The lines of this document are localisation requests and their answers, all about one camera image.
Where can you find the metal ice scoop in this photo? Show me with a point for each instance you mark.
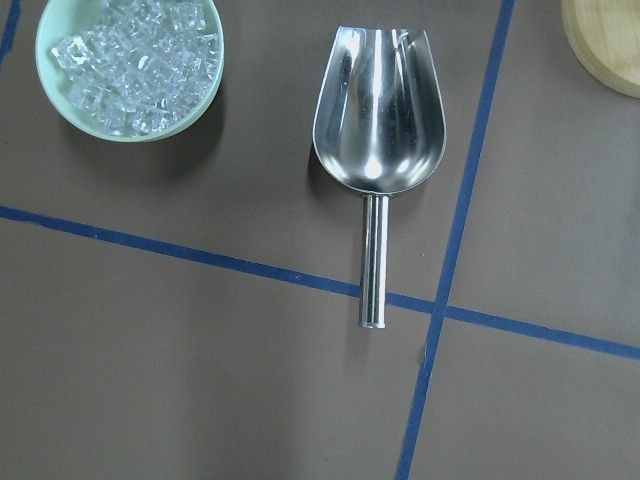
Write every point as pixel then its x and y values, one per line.
pixel 379 130

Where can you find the green bowl of ice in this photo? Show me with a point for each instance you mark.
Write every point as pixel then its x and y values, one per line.
pixel 130 71

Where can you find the wooden mug tree stand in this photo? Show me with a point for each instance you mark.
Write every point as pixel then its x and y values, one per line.
pixel 604 36

